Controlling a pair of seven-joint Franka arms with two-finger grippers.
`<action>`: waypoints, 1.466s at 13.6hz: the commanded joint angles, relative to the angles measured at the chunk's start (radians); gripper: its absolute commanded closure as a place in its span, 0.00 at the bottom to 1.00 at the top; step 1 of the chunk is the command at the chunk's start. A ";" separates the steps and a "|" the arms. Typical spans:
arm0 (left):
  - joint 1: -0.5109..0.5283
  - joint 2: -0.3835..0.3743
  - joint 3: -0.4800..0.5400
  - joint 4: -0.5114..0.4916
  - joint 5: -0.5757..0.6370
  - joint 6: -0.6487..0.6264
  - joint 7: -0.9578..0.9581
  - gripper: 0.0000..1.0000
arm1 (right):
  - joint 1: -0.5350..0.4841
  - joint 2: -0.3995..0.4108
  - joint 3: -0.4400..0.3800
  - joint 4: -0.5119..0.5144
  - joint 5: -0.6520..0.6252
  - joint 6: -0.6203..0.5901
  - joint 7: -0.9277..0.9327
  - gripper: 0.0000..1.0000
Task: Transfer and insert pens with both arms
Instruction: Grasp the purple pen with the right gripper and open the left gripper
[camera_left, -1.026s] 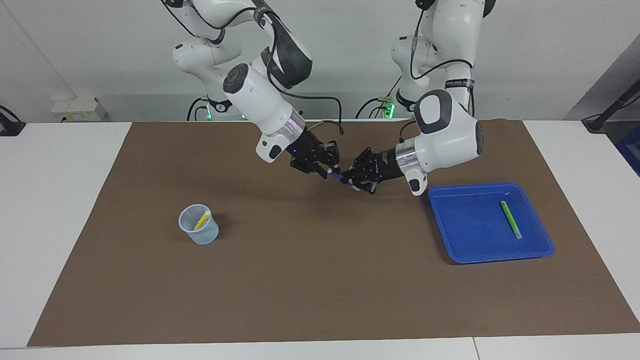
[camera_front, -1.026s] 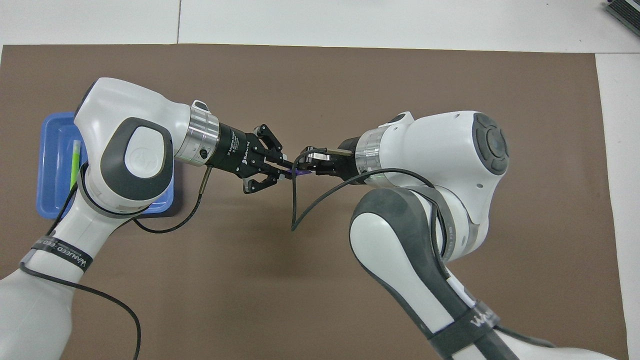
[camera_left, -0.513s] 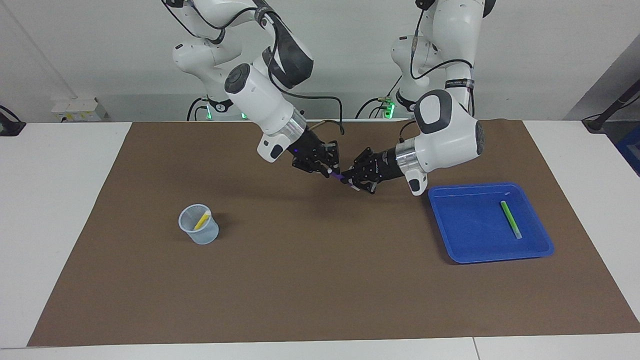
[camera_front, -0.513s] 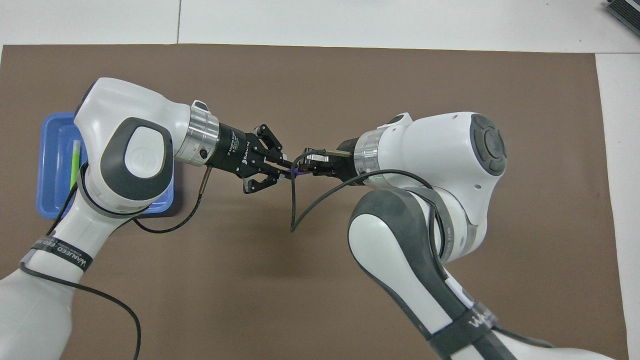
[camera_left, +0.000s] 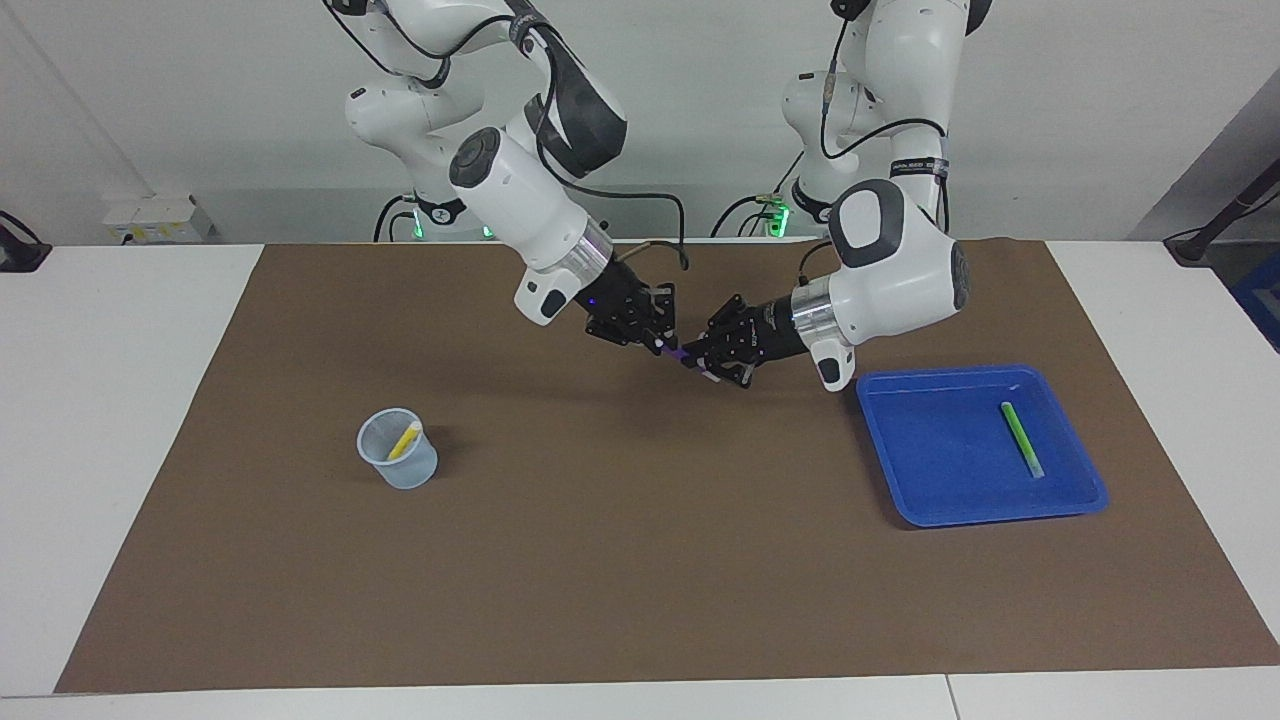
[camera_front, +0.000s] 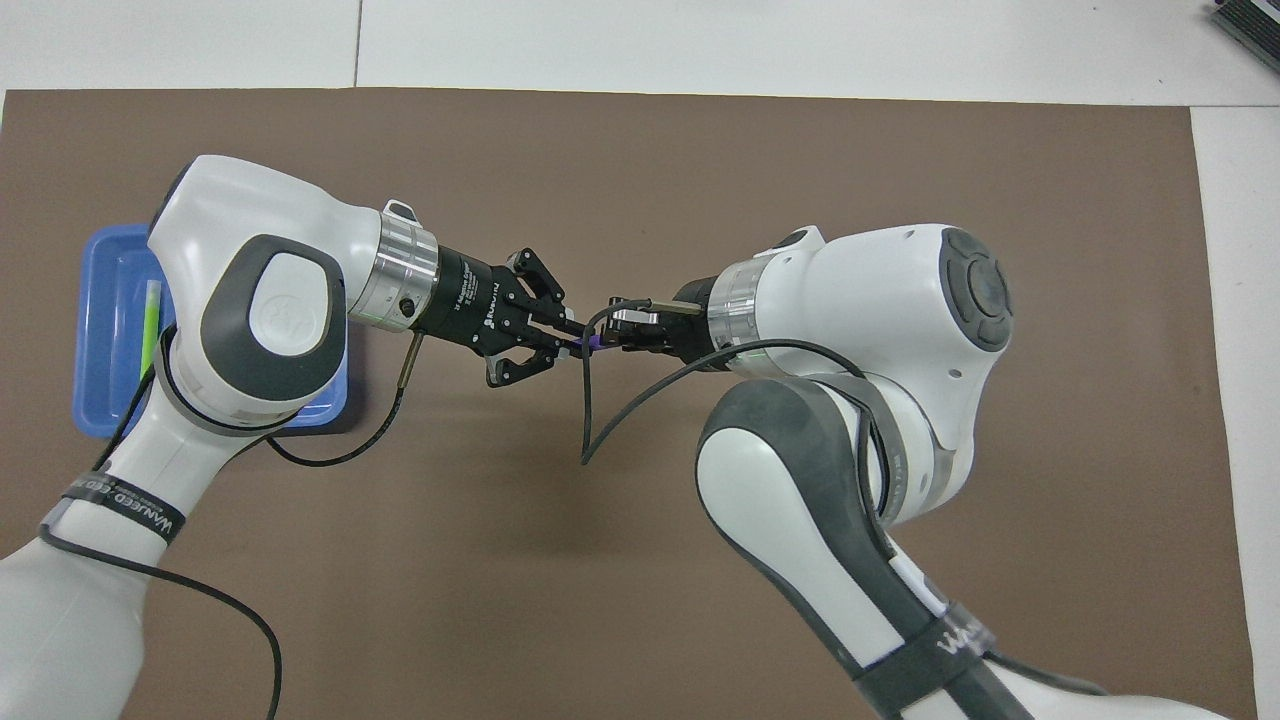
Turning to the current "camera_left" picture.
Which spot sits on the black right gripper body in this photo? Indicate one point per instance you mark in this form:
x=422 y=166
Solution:
x=615 y=298

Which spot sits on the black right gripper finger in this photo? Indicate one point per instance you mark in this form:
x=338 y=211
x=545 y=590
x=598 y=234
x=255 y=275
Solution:
x=664 y=312
x=618 y=338

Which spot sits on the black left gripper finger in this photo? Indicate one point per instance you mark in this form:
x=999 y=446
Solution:
x=728 y=368
x=730 y=320

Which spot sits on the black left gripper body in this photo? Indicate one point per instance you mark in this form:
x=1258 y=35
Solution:
x=772 y=332

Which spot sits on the purple pen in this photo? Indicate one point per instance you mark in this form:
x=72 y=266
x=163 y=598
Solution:
x=675 y=352

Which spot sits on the yellow pen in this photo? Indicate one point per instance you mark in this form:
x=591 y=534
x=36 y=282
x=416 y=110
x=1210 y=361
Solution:
x=404 y=440

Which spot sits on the green pen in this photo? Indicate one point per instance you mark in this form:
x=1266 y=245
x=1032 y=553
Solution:
x=1022 y=438

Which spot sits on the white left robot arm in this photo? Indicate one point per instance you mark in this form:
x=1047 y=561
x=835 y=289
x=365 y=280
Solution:
x=900 y=270

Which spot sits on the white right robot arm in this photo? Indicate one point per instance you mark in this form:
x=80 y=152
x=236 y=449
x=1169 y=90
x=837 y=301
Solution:
x=520 y=200

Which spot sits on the brown paper mat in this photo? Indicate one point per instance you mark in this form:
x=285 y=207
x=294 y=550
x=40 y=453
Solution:
x=640 y=560

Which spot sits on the blue plastic tray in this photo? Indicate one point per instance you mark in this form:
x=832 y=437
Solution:
x=940 y=470

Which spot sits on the translucent plastic cup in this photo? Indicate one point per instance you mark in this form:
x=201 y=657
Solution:
x=410 y=475

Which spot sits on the black stand pole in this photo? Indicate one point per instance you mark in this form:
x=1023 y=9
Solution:
x=1215 y=225

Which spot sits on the blue crate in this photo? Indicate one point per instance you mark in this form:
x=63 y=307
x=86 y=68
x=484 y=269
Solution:
x=1262 y=300

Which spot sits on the white wall socket box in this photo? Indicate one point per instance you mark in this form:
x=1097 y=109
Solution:
x=150 y=215

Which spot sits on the black clamp mount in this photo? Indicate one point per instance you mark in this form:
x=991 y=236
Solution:
x=20 y=255

